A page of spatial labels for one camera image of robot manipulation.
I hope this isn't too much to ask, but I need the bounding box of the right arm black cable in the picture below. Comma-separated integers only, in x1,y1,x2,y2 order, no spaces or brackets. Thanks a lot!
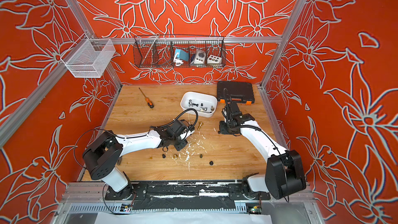
222,88,232,122

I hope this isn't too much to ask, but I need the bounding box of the white round-button device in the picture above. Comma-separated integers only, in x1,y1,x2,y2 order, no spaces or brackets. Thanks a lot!
191,49,207,65

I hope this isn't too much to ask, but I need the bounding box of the orange handled screwdriver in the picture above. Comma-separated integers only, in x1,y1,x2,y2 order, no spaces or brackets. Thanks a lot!
139,88,154,109

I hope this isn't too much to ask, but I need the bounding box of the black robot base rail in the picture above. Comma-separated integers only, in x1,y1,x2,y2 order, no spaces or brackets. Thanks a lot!
103,180,271,213

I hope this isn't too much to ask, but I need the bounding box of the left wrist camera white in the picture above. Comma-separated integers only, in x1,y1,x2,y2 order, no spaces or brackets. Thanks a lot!
182,125,195,140

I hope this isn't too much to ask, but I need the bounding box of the gold chess bishop lying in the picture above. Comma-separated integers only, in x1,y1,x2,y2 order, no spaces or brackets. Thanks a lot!
198,121,204,131

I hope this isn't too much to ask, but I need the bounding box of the teal white device in basket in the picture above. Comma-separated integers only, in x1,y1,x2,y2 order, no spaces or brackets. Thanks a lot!
173,49,190,66

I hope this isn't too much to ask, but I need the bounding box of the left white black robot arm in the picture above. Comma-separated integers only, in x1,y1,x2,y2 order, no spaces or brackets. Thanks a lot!
82,120,195,193

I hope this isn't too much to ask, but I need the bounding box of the black wire wall basket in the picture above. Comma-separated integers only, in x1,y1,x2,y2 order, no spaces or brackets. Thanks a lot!
133,34,227,68

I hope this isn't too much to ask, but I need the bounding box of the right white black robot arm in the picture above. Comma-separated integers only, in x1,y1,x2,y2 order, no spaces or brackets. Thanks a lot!
219,102,307,200

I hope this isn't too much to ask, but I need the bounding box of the white dotted cube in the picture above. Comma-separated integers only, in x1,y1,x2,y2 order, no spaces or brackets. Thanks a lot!
207,55,222,66

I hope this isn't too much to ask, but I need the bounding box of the black orange tool case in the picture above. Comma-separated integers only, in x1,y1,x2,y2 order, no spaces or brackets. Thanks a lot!
216,81,255,105

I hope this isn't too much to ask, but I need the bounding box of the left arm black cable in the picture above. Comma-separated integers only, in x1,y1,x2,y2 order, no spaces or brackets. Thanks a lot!
167,108,199,131

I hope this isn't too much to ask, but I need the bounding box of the white rectangular storage box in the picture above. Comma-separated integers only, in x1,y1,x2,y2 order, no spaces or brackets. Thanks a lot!
180,91,218,118

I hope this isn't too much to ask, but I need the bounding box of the clear plastic wall bin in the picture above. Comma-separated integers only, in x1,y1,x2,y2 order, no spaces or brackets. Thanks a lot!
61,39,116,78

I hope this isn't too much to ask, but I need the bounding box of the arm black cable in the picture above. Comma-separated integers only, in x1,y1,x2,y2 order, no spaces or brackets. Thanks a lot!
222,88,232,122
167,108,199,131

